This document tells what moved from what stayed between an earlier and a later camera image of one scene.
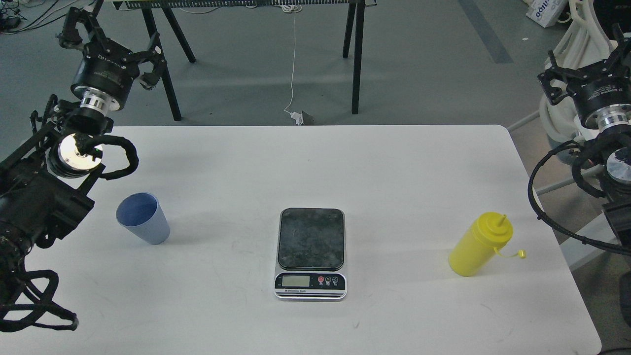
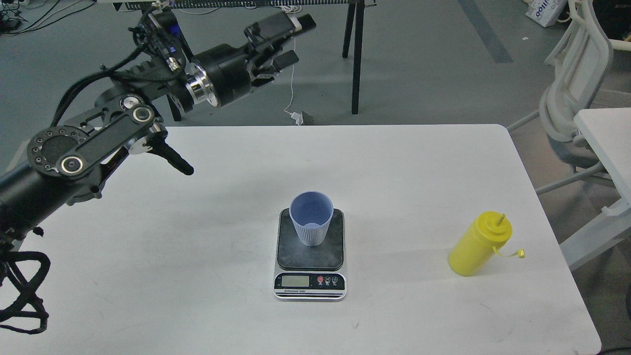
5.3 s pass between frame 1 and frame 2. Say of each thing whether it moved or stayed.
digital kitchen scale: stayed
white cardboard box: stayed
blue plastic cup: moved
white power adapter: stayed
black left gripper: moved
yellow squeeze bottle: stayed
